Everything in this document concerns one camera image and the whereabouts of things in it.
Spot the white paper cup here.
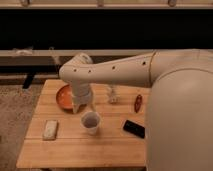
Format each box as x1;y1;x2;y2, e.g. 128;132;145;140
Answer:
81;111;101;135

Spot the clear plastic bottle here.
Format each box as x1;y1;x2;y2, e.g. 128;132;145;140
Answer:
107;85;118;104

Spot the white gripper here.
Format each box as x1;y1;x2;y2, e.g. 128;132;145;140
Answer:
71;83;96;114

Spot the wooden table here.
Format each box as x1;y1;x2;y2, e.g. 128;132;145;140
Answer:
17;80;149;169

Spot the white sponge bar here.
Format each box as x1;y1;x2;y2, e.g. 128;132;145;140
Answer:
42;120;58;141

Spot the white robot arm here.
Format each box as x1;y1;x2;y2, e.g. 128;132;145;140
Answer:
59;49;213;171

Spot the black phone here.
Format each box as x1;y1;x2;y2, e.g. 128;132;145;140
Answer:
123;120;145;138

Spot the orange bowl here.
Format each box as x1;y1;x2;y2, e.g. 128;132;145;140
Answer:
56;85;73;110

